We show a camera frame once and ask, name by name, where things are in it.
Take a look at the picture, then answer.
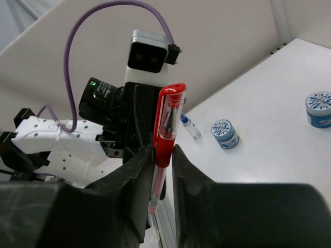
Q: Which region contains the aluminium frame rail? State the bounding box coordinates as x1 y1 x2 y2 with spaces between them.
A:
147 194 177 248

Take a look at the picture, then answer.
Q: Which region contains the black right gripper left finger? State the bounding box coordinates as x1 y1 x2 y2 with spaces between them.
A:
1 145 154 247

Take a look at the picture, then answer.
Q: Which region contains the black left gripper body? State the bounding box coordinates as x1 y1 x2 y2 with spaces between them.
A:
78 77 125 155

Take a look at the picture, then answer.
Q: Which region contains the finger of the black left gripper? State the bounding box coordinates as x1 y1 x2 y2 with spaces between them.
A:
123 82 161 163

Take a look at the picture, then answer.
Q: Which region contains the red ballpoint pen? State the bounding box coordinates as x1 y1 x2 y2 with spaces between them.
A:
148 83 186 227

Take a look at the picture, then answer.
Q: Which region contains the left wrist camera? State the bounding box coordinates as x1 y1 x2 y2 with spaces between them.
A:
125 29 182 87

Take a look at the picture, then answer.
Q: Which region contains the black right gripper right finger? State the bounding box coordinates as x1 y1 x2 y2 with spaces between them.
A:
172 145 330 247

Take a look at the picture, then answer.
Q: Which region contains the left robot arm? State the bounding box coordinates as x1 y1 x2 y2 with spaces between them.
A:
1 77 161 188

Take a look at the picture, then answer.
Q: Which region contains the small glue bottle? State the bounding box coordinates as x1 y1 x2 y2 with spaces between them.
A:
180 113 202 140

